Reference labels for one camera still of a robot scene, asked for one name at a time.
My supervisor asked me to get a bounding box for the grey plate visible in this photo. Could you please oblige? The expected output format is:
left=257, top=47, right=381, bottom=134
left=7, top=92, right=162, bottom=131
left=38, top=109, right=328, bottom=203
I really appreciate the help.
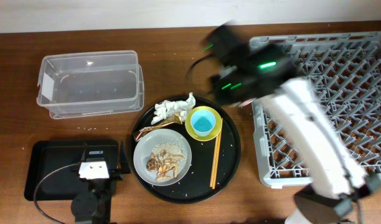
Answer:
left=133, top=129, right=192, bottom=186

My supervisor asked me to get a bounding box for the food scraps pile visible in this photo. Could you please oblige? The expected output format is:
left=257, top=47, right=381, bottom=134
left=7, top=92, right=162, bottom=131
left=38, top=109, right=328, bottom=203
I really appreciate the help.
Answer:
left=146, top=142, right=187, bottom=182

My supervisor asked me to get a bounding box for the yellow bowl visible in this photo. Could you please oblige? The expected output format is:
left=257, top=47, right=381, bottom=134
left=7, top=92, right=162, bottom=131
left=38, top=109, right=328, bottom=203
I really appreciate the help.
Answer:
left=185, top=106, right=222, bottom=141

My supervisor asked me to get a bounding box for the blue plastic cup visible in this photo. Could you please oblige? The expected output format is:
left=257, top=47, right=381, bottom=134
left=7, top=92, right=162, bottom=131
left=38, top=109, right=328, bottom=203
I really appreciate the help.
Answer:
left=190, top=110, right=216, bottom=137

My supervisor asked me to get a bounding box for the white napkin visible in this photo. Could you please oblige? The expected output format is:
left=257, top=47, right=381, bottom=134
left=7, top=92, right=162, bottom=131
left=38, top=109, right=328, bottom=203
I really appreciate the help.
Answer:
left=151, top=92, right=196, bottom=125

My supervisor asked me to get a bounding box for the pink plastic cup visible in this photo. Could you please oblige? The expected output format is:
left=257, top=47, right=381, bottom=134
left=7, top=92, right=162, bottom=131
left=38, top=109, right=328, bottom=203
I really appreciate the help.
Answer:
left=238, top=98, right=255, bottom=107

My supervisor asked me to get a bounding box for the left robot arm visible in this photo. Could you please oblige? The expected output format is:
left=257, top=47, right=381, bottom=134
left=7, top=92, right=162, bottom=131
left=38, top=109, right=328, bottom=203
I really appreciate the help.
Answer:
left=71, top=143, right=131, bottom=224

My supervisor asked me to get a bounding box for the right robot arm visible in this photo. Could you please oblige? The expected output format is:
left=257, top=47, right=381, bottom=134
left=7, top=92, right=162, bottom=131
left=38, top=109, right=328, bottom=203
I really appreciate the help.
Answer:
left=206, top=25, right=381, bottom=223

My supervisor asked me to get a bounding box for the grey dishwasher rack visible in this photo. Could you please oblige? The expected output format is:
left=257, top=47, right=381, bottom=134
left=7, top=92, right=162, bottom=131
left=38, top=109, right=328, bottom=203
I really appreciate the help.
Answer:
left=249, top=32, right=381, bottom=189

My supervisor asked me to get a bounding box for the black rectangular tray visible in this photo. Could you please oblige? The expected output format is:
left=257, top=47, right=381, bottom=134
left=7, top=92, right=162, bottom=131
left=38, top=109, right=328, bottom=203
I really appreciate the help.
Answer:
left=24, top=139, right=118, bottom=201

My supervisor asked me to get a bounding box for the right wooden chopstick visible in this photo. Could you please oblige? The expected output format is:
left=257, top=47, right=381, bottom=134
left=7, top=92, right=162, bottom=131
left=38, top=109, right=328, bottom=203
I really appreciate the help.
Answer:
left=212, top=129, right=222, bottom=189

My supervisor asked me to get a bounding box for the wooden chopstick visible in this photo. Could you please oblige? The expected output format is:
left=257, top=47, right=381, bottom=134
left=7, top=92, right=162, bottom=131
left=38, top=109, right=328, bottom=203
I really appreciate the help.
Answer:
left=210, top=129, right=221, bottom=188
left=212, top=129, right=222, bottom=189

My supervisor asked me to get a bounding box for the clear plastic storage bin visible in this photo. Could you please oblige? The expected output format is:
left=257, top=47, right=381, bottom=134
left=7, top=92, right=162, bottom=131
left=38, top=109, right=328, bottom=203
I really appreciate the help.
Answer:
left=37, top=50, right=144, bottom=119

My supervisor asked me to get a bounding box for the round black serving tray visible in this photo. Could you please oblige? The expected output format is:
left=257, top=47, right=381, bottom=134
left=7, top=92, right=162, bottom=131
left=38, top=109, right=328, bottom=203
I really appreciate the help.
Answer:
left=130, top=96, right=241, bottom=203

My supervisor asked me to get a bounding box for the gold coffee sachet wrapper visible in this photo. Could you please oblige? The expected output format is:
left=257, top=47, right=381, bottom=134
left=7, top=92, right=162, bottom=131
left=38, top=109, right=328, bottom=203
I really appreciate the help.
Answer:
left=132, top=113, right=183, bottom=142

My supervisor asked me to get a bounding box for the left wooden chopstick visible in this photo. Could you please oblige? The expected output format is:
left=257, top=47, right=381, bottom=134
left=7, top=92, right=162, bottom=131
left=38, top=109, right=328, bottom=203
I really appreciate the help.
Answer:
left=210, top=129, right=221, bottom=188

